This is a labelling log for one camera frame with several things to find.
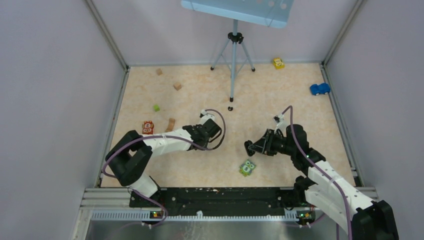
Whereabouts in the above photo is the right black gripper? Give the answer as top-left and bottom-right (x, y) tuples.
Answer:
(249, 128), (296, 156)

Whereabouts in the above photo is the wooden cube block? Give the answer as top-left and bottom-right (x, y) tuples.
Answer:
(173, 82), (182, 91)

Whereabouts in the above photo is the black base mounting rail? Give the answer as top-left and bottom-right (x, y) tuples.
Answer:
(129, 187), (319, 222)

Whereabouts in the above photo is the light blue tripod stand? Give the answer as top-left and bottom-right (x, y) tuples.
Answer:
(210, 19), (256, 103)

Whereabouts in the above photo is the green owl number block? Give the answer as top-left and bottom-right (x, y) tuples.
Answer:
(239, 159), (257, 177)

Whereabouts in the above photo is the small green cube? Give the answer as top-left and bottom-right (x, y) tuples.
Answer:
(153, 104), (161, 112)

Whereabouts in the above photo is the light blue perforated board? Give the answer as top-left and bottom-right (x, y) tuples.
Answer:
(181, 0), (294, 29)

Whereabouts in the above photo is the wooden arch block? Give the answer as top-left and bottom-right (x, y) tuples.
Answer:
(165, 118), (176, 132)

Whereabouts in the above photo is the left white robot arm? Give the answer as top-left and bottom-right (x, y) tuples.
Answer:
(102, 118), (223, 207)

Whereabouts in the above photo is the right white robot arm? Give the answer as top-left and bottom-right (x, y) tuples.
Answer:
(244, 124), (400, 240)

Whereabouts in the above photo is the orange red animal block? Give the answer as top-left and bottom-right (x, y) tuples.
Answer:
(142, 120), (155, 135)

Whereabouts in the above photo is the small wooden cube far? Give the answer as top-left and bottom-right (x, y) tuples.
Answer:
(156, 68), (163, 76)

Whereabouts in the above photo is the blue toy car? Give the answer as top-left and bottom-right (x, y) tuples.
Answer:
(309, 82), (331, 96)

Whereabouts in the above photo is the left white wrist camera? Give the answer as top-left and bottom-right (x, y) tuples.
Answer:
(199, 110), (215, 125)

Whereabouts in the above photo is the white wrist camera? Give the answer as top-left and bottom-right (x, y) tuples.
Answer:
(199, 110), (215, 125)
(273, 113), (290, 132)

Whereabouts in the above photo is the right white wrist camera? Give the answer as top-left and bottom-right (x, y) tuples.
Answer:
(273, 113), (290, 132)

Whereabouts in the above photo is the black earbud charging case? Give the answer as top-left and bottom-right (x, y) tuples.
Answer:
(243, 140), (255, 157)

